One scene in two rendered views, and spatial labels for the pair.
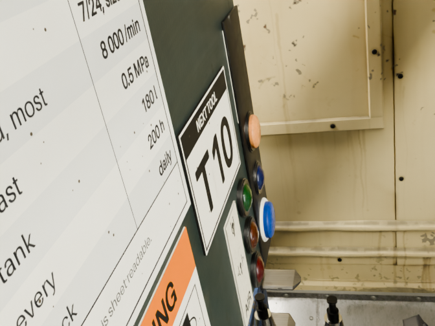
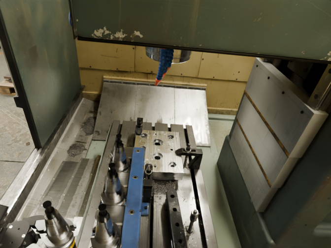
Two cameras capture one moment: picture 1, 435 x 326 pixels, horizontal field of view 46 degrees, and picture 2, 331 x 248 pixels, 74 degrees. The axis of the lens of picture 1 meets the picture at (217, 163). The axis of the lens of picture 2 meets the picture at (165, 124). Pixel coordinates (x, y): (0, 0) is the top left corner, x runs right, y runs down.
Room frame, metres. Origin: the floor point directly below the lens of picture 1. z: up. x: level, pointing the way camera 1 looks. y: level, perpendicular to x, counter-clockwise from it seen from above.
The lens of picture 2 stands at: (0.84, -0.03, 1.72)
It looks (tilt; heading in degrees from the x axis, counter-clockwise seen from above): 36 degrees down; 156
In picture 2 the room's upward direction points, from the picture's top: 7 degrees clockwise
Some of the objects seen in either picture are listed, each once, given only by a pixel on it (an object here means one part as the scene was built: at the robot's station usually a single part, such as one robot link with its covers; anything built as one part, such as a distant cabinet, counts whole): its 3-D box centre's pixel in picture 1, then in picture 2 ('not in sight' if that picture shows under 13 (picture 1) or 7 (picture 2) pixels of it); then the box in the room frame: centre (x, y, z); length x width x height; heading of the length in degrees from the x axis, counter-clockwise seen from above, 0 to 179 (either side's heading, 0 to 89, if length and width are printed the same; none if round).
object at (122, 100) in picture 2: not in sight; (154, 117); (-0.50, 0.46, 0.75); 0.89 x 0.67 x 0.26; 72
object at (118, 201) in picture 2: not in sight; (113, 195); (0.47, 0.01, 1.21); 0.06 x 0.06 x 0.03
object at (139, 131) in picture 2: not in sight; (139, 129); (-0.10, 0.23, 0.97); 0.13 x 0.03 x 0.15; 162
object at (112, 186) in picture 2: not in sight; (113, 184); (0.47, 0.01, 1.26); 0.04 x 0.04 x 0.07
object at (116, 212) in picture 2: not in sight; (110, 214); (0.52, 0.00, 1.21); 0.07 x 0.05 x 0.01; 72
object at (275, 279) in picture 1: (281, 279); not in sight; (0.73, -0.07, 1.21); 0.07 x 0.05 x 0.01; 72
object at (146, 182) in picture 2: not in sight; (148, 178); (0.25, 0.18, 0.97); 0.13 x 0.03 x 0.15; 162
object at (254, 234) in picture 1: (252, 235); not in sight; (0.30, -0.01, 1.64); 0.02 x 0.01 x 0.02; 162
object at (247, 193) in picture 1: (245, 197); not in sight; (0.30, -0.01, 1.67); 0.02 x 0.01 x 0.02; 162
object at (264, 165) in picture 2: not in sight; (259, 132); (0.27, 0.68, 1.16); 0.48 x 0.05 x 0.51; 162
